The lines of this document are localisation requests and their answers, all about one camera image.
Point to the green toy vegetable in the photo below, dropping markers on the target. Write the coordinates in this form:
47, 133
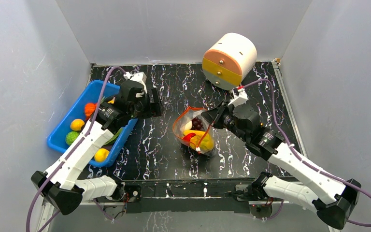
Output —
114, 137

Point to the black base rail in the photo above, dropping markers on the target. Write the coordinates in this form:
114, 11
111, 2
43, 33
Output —
192, 195

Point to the yellow toy banana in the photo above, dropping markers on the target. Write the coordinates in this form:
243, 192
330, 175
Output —
202, 142

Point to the green toy fruit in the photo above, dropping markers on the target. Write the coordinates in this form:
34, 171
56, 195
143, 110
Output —
71, 137

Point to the clear zip bag orange zipper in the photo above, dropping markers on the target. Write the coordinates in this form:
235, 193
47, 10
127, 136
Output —
186, 116

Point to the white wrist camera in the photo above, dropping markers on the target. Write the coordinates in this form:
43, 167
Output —
239, 96
139, 77

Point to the yellow toy lemon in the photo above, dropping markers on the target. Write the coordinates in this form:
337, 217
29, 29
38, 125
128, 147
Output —
77, 125

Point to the white toy garlic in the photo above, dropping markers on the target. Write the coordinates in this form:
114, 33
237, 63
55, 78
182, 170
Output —
187, 126

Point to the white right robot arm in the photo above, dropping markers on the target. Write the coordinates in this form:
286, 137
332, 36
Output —
331, 200

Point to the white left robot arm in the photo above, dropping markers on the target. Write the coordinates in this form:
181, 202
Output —
59, 184

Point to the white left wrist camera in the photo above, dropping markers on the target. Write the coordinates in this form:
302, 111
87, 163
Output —
139, 77

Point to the blue plastic bin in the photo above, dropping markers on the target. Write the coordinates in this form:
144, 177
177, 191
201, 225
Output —
56, 140

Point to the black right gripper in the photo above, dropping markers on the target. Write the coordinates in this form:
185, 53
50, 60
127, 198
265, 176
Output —
213, 116

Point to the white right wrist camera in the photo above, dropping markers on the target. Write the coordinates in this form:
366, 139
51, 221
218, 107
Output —
239, 96

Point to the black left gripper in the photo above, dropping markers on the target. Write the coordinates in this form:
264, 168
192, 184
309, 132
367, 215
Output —
154, 109

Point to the yellow orange toy fruit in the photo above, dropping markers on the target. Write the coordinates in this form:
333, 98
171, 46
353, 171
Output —
101, 155

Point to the round drawer cabinet toy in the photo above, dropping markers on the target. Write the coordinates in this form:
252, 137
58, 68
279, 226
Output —
229, 61

